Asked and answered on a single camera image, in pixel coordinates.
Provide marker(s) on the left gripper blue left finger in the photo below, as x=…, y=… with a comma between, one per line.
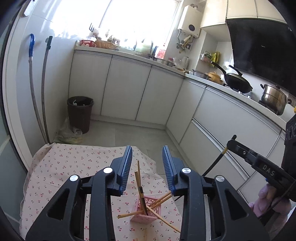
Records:
x=124, y=170

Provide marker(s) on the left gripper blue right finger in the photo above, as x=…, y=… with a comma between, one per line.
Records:
x=170, y=170

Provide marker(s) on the black gold-banded chopstick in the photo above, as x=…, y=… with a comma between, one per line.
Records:
x=143, y=203

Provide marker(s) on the bamboo chopstick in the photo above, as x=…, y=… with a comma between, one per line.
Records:
x=163, y=220
x=160, y=199
x=161, y=202
x=130, y=214
x=138, y=183
x=145, y=234
x=138, y=169

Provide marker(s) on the hand in pink glove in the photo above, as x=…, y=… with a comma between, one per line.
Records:
x=266, y=198

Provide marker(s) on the cherry print tablecloth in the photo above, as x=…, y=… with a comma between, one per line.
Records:
x=54, y=164

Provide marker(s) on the plastic bag on floor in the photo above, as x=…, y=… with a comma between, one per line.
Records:
x=68, y=134

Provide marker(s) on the dark brown trash bin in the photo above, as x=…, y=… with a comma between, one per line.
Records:
x=79, y=112

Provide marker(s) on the stainless steel pot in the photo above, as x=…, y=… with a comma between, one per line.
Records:
x=274, y=99

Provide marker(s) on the yellow clay pot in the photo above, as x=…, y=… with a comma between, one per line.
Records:
x=215, y=78

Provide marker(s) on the black wok pan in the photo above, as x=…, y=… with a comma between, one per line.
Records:
x=235, y=81

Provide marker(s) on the wicker basket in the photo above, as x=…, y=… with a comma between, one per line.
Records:
x=105, y=45

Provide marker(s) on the black range hood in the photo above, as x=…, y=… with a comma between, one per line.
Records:
x=264, y=48

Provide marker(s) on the white water heater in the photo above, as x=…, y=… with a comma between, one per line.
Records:
x=190, y=21

